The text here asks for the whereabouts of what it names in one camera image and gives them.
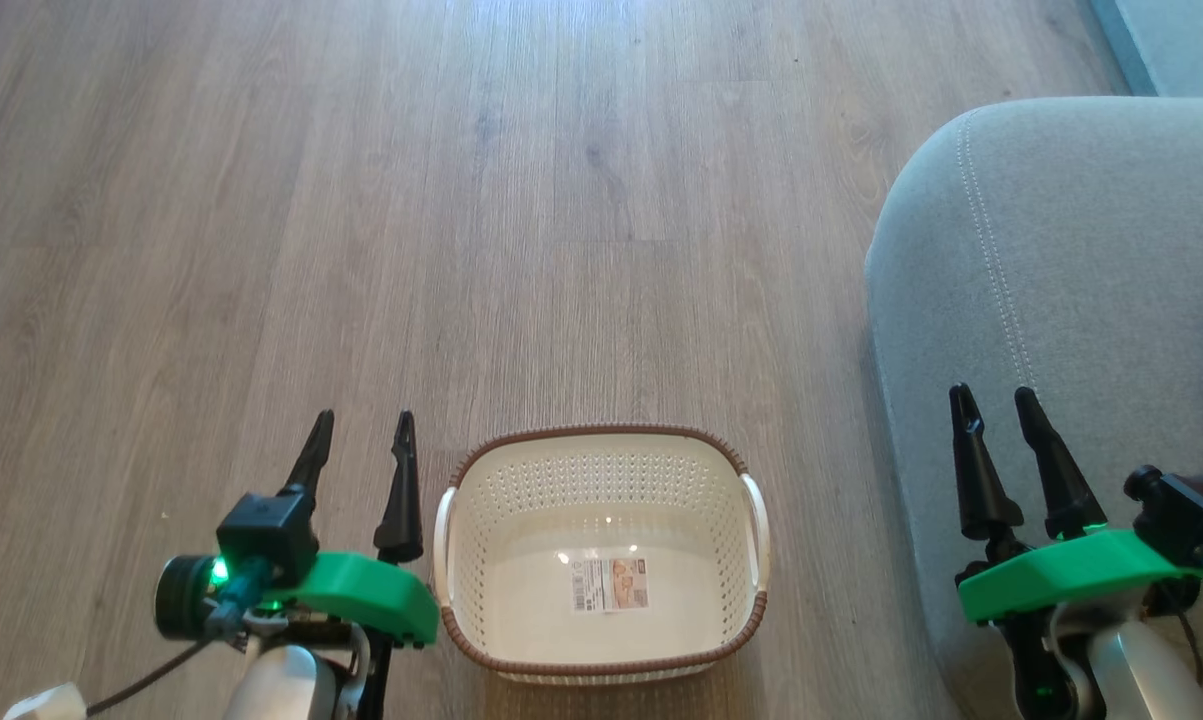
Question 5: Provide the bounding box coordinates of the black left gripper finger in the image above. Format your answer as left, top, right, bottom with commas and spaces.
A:
283, 410, 336, 501
374, 410, 425, 564

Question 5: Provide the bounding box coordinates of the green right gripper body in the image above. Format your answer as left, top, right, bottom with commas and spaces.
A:
958, 528, 1202, 720

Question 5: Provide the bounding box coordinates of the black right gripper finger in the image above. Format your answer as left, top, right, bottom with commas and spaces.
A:
949, 384, 1025, 541
1014, 387, 1109, 541

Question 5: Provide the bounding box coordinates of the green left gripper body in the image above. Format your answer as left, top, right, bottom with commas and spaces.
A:
156, 553, 440, 649

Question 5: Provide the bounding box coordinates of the grey-green fabric sofa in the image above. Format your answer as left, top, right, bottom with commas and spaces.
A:
864, 97, 1203, 720

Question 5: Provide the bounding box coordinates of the cream laundry basket brown rim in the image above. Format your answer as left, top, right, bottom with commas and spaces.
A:
433, 424, 770, 686

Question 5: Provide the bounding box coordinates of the paper label sticker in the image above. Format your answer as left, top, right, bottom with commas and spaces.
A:
571, 558, 650, 613

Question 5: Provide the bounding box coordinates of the white plastic connector block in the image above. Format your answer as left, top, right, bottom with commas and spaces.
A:
3, 683, 88, 720

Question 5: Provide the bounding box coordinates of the teal left camera cable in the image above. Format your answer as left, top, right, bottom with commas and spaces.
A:
204, 560, 272, 641

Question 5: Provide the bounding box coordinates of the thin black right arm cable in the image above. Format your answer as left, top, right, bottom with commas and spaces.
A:
1174, 610, 1203, 686

